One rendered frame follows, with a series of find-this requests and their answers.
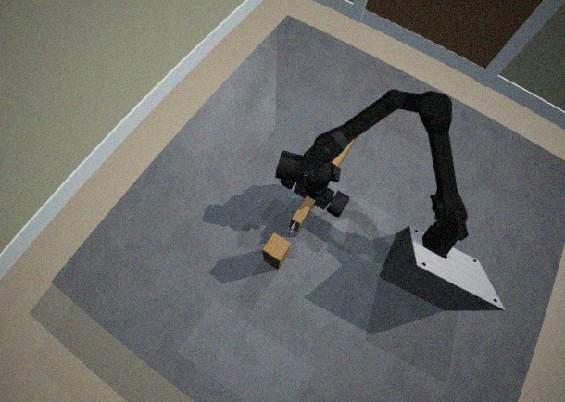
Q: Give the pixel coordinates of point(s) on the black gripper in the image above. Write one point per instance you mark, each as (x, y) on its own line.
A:
(323, 197)

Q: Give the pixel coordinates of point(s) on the tan wooden board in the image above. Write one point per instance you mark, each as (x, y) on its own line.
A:
(308, 203)

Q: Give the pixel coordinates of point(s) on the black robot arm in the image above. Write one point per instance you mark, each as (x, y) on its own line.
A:
(435, 110)

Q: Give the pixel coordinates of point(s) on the dark brown wooden post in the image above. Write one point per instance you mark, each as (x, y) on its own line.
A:
(275, 251)

